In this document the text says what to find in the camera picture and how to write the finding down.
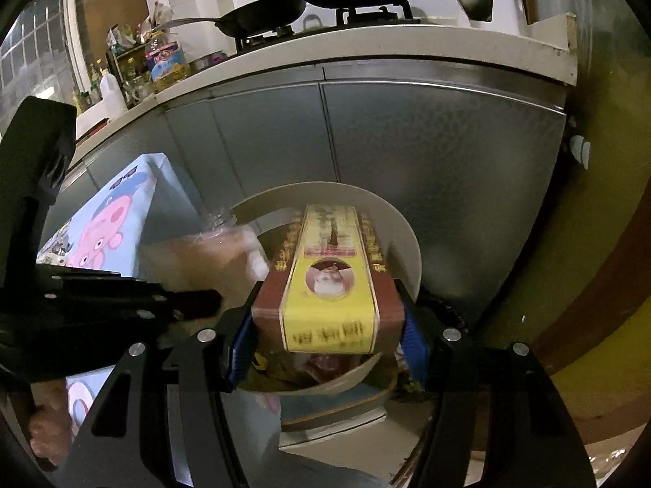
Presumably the black frying pan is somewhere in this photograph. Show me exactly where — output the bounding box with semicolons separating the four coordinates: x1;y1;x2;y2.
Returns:
153;0;308;39

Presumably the beige round bin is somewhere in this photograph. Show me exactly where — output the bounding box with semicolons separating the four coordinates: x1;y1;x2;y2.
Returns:
229;182;423;435

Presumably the cluttered spice rack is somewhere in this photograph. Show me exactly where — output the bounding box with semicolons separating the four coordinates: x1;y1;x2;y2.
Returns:
106;2;171;107

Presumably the white plastic jug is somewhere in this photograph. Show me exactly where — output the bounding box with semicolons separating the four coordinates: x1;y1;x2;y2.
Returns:
99;72;128;113

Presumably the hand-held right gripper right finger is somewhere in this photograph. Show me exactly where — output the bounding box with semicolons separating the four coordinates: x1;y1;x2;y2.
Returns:
391;279;597;488

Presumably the gas stove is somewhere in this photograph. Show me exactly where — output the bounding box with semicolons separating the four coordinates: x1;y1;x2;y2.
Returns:
236;0;423;49

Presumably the barred window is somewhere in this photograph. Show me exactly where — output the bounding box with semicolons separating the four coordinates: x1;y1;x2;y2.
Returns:
0;0;77;128

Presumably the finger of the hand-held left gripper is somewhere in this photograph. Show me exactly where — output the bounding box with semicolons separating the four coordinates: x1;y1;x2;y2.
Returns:
168;289;223;322

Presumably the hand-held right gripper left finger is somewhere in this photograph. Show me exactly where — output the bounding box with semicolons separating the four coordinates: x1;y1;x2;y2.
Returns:
56;307;255;488

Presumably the blue cartoon tablecloth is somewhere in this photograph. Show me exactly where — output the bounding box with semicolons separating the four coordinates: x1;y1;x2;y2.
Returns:
37;152;184;433

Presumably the clear plastic bottle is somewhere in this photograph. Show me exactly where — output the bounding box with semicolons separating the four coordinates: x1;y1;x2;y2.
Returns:
142;207;270;311

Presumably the steel kitchen counter cabinet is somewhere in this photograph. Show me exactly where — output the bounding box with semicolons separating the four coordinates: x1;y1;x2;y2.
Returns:
66;13;581;326

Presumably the white wall fitting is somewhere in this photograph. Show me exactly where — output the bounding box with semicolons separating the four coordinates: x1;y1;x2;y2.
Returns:
570;135;592;168

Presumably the yellow and brown box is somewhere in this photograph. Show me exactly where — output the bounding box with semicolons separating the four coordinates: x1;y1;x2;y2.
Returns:
253;204;408;355

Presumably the person's left hand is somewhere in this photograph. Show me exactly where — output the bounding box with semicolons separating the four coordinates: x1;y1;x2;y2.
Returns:
28;380;77;468

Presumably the cooking oil bottle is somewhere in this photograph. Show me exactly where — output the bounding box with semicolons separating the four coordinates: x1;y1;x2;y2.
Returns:
145;30;191;87

